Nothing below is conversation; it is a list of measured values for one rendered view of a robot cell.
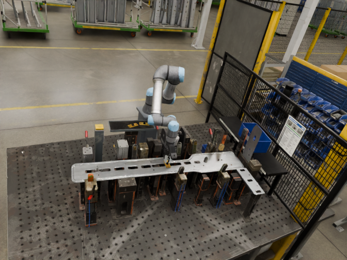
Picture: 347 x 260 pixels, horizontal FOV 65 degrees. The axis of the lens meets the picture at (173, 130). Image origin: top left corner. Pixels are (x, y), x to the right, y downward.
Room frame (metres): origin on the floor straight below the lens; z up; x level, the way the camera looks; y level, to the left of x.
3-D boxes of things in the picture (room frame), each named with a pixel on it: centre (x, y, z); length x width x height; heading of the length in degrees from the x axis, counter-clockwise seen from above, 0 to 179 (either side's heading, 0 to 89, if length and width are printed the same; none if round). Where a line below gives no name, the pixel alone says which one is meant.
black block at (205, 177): (1.61, -0.33, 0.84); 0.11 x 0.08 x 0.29; 25
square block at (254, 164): (1.85, -0.73, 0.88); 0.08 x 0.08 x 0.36; 25
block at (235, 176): (1.71, -0.57, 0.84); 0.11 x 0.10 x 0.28; 25
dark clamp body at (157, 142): (1.82, 0.11, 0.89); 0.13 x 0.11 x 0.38; 25
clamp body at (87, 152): (1.56, 0.60, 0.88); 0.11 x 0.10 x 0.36; 25
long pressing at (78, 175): (1.64, 0.01, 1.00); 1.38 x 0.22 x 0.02; 115
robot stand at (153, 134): (2.26, 0.26, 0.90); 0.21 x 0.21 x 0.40; 33
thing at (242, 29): (4.44, -0.70, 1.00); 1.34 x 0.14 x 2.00; 33
